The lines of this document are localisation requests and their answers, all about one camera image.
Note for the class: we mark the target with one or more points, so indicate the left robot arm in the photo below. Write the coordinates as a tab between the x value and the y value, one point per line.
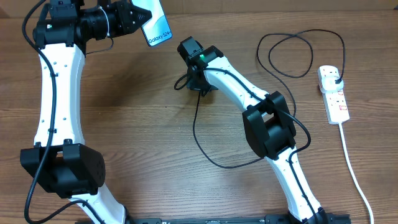
60	162

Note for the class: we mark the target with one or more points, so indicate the white charger plug adapter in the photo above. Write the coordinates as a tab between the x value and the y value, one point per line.
330	85

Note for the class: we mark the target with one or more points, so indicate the white power strip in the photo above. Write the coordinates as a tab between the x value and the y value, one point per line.
335	103

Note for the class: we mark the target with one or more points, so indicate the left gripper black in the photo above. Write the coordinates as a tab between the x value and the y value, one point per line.
123	12

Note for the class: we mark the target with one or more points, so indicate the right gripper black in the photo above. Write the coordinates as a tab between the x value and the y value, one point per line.
193	83

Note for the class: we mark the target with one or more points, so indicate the Samsung Galaxy smartphone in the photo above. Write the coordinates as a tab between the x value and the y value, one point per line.
156	30

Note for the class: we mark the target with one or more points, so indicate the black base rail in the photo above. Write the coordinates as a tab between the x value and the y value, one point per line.
268	219

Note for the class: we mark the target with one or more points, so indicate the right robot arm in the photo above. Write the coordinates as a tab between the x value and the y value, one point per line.
269	127

